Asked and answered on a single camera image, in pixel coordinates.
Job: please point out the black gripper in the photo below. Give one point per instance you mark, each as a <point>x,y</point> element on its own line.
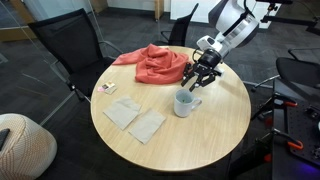
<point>204,66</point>

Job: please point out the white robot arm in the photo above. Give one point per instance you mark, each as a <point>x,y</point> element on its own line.
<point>236,25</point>

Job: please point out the white ceramic mug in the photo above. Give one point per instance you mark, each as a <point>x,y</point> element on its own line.
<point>183,109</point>

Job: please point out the black office chair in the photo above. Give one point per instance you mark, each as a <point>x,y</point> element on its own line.
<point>177,36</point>

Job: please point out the salmon red cloth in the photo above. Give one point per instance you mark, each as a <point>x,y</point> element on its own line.
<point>155,65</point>

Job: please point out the round wooden table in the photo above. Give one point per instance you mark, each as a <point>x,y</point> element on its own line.
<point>208,134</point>

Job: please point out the right brown paper napkin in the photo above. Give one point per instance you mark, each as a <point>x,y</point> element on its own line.
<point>147,125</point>

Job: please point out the brown paper napkin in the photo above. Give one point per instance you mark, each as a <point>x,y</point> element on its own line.
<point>122,111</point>
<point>147,125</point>

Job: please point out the far black orange clamp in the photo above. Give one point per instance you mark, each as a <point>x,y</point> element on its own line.
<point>276,100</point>

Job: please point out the black orange clamp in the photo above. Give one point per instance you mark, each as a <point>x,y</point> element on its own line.
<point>276,100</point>
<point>291,142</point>

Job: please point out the left brown paper napkin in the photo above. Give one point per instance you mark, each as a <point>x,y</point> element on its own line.
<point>122,111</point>

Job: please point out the black chair at right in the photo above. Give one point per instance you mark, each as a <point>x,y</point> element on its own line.
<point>295,70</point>

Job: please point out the near black orange clamp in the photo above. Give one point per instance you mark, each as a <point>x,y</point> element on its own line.
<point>291,142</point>

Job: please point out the black perforated mounting board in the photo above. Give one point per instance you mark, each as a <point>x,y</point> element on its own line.
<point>303,125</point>

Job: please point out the large black mesh chair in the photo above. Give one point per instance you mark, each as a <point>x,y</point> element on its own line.
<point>72,40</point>

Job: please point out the white woven pouf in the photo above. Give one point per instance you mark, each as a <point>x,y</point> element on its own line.
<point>28,150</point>

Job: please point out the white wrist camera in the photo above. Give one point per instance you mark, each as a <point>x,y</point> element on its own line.
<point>220,70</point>

